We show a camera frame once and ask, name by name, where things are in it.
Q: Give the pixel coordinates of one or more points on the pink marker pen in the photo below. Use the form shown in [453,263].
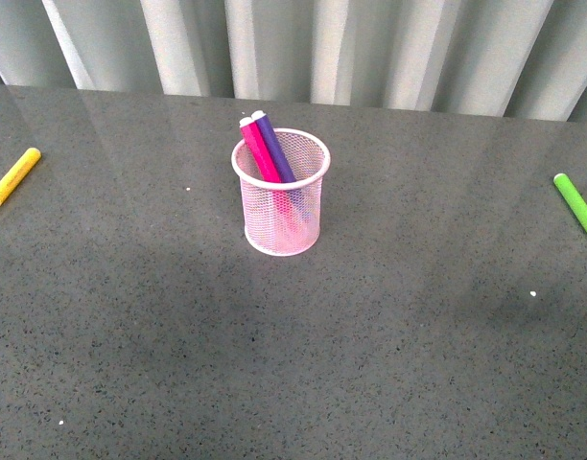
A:
[261,155]

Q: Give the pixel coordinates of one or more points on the purple marker pen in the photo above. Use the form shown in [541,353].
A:
[279,159]

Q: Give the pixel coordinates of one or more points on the pink mesh pen cup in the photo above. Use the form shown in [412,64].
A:
[310,160]

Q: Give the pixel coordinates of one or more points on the yellow marker pen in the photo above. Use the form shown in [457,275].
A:
[18,172]

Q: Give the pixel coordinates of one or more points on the green marker pen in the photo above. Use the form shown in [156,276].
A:
[573,198]

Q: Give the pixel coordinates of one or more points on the grey pleated curtain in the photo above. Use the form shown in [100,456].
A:
[524,59]

